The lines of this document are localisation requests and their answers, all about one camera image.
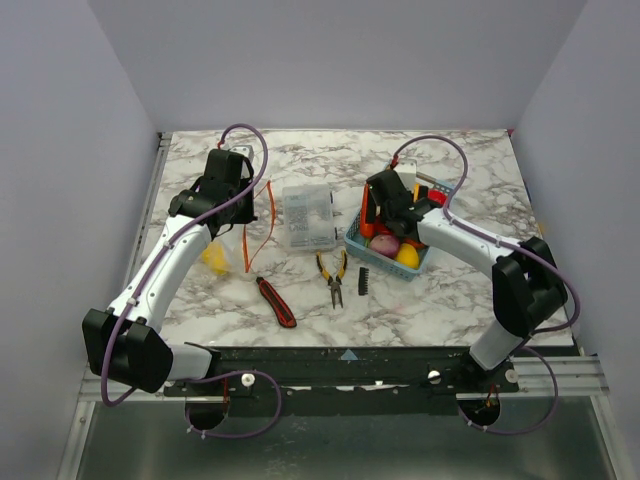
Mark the yellow lemon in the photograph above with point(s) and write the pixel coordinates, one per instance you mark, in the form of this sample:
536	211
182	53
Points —
408	256

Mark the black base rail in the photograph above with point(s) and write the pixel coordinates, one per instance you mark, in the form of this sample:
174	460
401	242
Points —
341	381

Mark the red black utility knife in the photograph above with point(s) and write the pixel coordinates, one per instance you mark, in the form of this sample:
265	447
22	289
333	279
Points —
282	312

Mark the purple onion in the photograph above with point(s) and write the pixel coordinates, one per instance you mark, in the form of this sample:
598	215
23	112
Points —
385	244

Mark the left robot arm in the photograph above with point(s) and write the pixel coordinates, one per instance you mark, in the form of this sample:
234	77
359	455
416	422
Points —
123	342

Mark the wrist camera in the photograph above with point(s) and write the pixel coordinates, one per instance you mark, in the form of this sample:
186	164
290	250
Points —
407	172
244	150

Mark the red bell pepper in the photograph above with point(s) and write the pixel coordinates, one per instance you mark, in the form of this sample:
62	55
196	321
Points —
382	229

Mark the black bit holder strip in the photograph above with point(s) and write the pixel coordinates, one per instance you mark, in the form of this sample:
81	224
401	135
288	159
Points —
363	281

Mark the clear zip top bag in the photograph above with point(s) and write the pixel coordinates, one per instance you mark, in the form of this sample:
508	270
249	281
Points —
235	241

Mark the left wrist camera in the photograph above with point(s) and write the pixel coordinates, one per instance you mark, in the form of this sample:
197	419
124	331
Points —
244	150

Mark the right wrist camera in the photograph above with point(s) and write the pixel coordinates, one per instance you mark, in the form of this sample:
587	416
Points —
407	172

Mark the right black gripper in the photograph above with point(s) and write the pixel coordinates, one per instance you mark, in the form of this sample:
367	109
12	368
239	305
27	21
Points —
371	211

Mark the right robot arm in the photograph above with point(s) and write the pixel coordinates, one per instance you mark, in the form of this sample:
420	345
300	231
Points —
526	289

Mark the clear plastic screw box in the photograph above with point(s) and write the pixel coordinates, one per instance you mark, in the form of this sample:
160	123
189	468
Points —
308	218

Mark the orange carrot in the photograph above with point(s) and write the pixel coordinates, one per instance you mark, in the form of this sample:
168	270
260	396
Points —
367	215

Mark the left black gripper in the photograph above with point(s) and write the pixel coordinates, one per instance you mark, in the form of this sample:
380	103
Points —
248	215

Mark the red apple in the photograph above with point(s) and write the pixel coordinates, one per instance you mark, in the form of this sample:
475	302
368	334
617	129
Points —
437	196

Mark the light blue plastic basket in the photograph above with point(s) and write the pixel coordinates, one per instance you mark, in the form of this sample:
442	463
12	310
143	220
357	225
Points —
358	247

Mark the yellow handled pliers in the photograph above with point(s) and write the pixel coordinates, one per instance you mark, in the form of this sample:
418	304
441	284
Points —
333	281

